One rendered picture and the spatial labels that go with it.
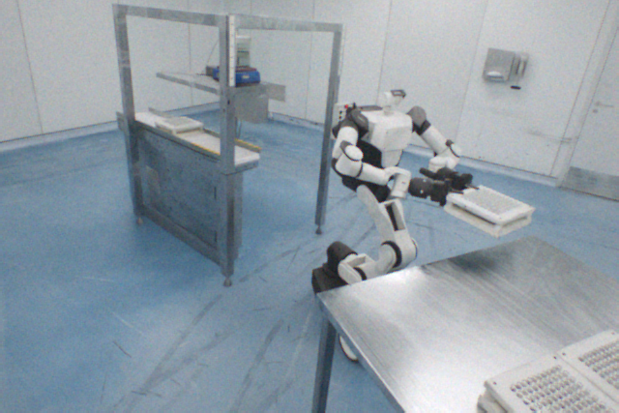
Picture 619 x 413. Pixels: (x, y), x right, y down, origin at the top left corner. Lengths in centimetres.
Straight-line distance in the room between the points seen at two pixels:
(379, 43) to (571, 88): 237
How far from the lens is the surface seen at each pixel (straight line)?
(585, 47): 539
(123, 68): 308
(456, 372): 119
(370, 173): 167
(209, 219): 278
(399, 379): 112
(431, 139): 220
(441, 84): 557
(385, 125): 193
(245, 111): 248
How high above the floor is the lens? 167
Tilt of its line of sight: 23 degrees down
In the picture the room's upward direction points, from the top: 5 degrees clockwise
